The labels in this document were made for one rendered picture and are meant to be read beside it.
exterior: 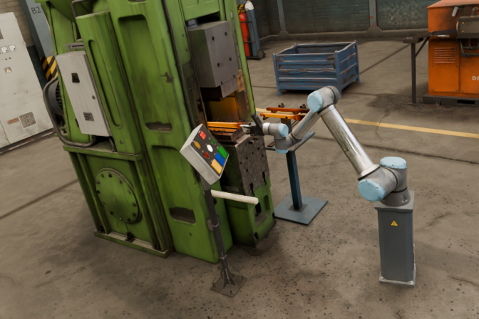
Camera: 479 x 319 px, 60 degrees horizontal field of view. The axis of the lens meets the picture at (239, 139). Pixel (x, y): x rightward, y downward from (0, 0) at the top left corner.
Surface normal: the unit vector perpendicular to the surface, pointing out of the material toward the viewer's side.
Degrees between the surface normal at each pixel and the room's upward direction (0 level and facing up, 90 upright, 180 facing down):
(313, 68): 89
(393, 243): 90
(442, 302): 0
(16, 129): 90
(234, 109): 90
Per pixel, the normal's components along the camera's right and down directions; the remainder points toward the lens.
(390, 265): -0.38, 0.41
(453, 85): -0.66, 0.39
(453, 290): -0.18, -0.91
